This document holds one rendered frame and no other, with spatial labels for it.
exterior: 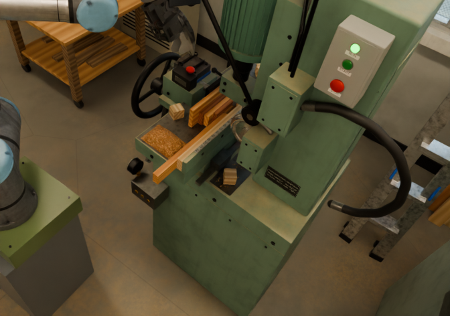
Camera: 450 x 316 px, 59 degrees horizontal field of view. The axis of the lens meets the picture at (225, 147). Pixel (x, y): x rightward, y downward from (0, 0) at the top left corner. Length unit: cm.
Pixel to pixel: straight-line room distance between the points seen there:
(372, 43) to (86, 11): 60
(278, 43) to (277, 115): 18
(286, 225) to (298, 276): 87
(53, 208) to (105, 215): 72
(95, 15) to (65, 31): 140
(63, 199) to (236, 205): 60
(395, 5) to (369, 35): 8
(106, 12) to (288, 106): 46
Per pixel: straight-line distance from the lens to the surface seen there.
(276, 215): 130
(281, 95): 94
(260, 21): 106
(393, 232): 214
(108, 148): 243
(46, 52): 282
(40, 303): 185
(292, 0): 99
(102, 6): 97
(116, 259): 207
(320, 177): 116
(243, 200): 130
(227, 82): 127
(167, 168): 117
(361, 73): 85
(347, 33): 83
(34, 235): 145
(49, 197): 152
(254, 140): 109
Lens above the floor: 189
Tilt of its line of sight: 50 degrees down
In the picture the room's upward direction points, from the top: 13 degrees clockwise
